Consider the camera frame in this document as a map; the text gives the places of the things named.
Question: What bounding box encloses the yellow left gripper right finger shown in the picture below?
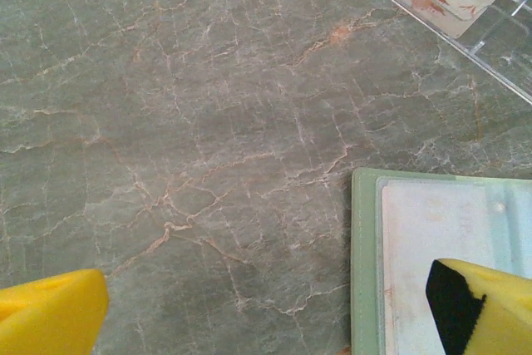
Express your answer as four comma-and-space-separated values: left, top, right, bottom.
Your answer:
426, 258, 532, 355

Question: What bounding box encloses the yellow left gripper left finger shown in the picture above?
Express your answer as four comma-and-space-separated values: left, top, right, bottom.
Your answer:
0, 268, 111, 355

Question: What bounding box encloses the green card holder wallet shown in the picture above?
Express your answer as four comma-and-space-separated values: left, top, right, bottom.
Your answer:
350, 166, 532, 355

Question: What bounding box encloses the clear acrylic card stand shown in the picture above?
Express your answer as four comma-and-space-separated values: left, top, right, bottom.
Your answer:
342, 0, 532, 106

